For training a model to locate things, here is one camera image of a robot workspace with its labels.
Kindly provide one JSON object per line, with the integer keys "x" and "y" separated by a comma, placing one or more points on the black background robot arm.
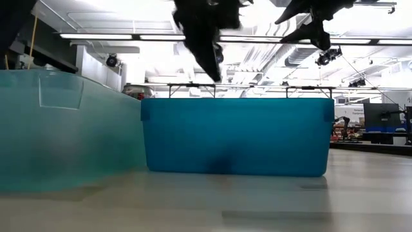
{"x": 345, "y": 124}

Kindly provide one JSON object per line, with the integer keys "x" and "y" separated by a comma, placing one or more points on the black ceiling spotlight cluster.
{"x": 326, "y": 58}

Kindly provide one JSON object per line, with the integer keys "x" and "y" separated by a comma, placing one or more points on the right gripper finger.
{"x": 291, "y": 13}
{"x": 312, "y": 33}

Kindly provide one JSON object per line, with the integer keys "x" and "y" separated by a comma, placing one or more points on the teal green plastic bin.
{"x": 64, "y": 138}

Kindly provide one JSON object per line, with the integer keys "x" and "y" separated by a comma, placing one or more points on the black bracket frame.
{"x": 193, "y": 85}
{"x": 309, "y": 87}

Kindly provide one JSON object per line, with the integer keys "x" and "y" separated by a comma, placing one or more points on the blue plastic bin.
{"x": 238, "y": 138}

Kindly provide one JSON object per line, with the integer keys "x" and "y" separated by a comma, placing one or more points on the silver ventilation duct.
{"x": 299, "y": 58}

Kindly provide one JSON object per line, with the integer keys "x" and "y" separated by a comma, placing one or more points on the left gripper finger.
{"x": 201, "y": 51}
{"x": 213, "y": 61}

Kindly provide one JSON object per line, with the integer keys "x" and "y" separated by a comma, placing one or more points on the thin rail with light strips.
{"x": 154, "y": 84}

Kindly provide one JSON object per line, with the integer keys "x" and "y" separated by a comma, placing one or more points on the black rail with light strips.
{"x": 96, "y": 36}

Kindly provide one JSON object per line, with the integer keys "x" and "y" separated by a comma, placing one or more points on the black desk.
{"x": 386, "y": 138}

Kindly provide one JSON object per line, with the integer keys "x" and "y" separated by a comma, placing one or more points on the silver drink can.
{"x": 138, "y": 91}

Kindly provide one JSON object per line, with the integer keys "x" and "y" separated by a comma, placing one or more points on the white printed sign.
{"x": 354, "y": 111}

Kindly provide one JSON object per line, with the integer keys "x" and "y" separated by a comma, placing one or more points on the large black monitor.
{"x": 381, "y": 116}

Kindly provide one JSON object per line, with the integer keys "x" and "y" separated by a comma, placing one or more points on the black ceiling track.
{"x": 376, "y": 3}

